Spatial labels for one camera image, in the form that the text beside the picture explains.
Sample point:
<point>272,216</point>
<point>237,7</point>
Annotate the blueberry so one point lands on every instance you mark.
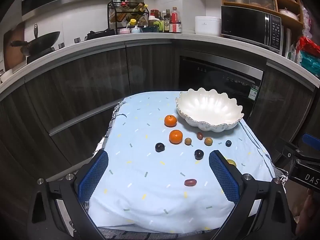
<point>228,143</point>

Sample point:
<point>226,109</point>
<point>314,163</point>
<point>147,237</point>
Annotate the person's right hand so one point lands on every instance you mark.
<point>308,210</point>

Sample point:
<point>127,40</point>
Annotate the dark frying pan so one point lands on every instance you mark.
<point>25,47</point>

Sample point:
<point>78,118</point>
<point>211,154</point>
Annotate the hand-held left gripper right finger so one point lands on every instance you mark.
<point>223,177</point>

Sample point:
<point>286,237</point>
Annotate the black wok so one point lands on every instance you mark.
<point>47,40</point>

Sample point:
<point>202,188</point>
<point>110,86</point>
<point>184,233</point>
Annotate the brown cutting board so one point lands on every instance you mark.
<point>10,55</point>

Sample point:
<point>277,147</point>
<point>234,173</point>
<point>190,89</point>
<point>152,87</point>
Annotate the red liquid bottle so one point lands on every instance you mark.
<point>175,20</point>

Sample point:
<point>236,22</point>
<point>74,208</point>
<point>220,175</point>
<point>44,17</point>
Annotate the white plaid fringed cloth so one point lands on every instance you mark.
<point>150,236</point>

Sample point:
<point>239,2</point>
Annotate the red lid jar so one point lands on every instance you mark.
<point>153,13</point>

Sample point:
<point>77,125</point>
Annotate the dark purple plum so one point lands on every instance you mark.
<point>199,154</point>
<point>160,147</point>

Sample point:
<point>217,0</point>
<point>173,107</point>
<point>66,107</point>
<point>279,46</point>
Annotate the tan longan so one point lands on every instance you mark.
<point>208,141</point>
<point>188,141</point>

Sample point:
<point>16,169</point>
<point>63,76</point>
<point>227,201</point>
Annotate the dark sauce bottle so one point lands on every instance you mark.
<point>167,21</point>

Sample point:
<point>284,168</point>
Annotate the black microwave oven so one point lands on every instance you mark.
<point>245,26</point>

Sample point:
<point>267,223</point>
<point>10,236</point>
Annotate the pink small container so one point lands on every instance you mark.
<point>124,31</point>

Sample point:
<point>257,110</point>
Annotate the white rice cooker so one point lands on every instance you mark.
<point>207,26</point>

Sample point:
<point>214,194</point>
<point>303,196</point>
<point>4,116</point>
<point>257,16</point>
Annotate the red plastic bag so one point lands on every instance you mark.
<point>308,43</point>

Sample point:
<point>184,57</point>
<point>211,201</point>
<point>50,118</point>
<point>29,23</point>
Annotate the green jujube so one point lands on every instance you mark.
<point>232,163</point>

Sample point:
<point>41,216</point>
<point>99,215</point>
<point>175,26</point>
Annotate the orange tangerine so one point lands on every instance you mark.
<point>170,121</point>
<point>175,137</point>

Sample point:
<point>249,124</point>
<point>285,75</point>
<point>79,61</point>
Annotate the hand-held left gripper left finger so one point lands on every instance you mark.
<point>93,177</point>

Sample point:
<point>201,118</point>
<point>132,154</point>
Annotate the dark wood kitchen cabinets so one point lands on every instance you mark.
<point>75,80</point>

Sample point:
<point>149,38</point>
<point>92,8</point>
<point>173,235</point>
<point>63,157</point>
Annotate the pink pot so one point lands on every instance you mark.
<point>288,15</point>

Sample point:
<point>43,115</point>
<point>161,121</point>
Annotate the light blue small container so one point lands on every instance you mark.
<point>135,29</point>

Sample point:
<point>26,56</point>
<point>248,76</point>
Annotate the dark red grape tomato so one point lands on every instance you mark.
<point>199,136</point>
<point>190,182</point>

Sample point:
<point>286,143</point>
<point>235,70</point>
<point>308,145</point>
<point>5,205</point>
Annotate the dark teal bowl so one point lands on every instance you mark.
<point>147,29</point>

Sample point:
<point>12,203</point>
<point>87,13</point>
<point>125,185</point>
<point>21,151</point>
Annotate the black gas stove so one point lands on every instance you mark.
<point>100,33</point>

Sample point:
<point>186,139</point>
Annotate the row of spice jars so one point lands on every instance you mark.
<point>120,2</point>

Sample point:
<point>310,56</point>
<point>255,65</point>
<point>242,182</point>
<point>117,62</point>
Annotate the light blue patterned tablecloth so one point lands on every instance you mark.
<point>150,192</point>

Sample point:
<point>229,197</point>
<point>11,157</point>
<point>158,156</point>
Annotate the white upright plates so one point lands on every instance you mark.
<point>287,41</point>

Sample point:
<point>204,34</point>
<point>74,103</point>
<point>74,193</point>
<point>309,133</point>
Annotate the teal plastic bag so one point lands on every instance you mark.
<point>310,62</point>

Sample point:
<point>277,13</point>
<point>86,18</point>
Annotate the white scalloped bowl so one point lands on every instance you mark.
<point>210,107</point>

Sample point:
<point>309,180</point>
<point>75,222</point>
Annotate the white kitchen countertop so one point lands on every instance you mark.
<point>150,36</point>

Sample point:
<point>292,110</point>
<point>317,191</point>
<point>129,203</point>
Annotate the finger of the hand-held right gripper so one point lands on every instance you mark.
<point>311,140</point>
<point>292,150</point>

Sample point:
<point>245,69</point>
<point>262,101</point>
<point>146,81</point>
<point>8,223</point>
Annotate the green cup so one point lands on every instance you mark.
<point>157,26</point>

